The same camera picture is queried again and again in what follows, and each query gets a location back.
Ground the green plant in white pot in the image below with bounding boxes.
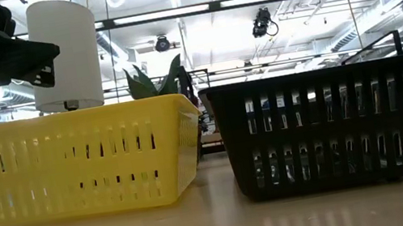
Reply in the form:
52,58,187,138
122,53,187,102

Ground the white shade wooden base lamp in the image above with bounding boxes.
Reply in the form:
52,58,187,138
18,0,110,117

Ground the black frame wooden shelf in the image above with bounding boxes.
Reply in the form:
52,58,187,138
176,29,403,159

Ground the black plastic slotted basket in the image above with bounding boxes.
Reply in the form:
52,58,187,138
197,54,403,211

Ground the round black ceiling fixture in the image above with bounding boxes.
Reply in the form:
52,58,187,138
153,33,172,54

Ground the black ceiling light track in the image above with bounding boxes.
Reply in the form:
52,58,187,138
14,0,295,47

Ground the yellow plastic slotted basket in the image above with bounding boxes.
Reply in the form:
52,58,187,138
0,88,216,226

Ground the black overhead camera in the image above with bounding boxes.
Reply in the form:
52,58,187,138
248,5,280,39

